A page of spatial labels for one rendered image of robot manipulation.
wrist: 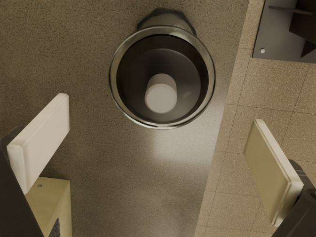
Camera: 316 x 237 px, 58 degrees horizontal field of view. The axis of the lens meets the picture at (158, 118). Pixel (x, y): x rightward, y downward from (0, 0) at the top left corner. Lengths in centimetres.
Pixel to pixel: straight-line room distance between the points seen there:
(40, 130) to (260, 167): 13
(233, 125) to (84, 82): 122
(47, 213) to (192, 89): 42
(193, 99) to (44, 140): 15
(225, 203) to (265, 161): 182
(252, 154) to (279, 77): 142
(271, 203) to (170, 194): 50
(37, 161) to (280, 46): 144
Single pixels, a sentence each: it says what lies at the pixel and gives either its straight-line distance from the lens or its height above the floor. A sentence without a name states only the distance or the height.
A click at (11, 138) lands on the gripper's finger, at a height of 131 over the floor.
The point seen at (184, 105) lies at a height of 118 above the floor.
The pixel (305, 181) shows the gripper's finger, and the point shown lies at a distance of 17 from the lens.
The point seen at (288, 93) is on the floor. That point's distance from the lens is 166.
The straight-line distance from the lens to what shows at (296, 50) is 158.
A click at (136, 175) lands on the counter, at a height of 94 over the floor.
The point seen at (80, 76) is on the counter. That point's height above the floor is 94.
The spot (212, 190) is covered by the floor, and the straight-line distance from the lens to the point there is 191.
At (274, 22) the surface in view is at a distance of 151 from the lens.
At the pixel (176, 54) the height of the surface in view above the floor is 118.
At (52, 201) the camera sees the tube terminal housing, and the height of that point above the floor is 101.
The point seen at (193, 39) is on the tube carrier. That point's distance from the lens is 28.
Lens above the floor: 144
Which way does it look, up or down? 63 degrees down
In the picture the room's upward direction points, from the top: 175 degrees counter-clockwise
